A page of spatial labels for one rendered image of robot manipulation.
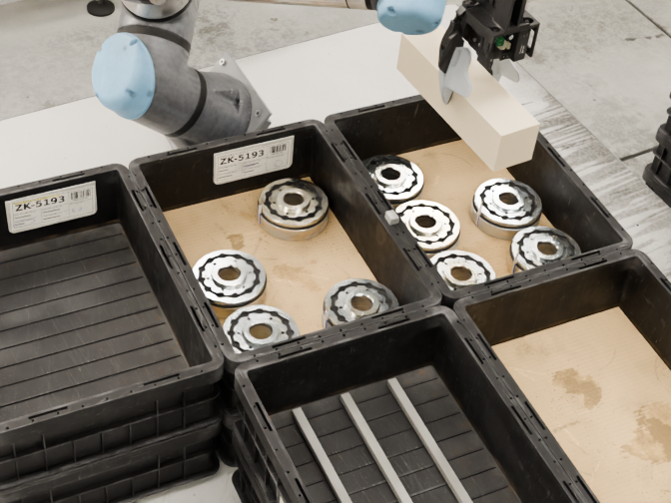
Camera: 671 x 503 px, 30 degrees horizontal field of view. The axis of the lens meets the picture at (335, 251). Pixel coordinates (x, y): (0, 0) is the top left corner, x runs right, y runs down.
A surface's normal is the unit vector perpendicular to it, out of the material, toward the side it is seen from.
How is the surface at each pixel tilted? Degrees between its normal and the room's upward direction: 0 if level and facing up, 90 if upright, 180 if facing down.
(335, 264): 0
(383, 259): 90
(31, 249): 0
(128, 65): 55
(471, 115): 90
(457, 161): 0
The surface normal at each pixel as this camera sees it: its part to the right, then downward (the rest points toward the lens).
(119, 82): -0.64, -0.14
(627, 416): 0.08, -0.71
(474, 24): -0.87, 0.29
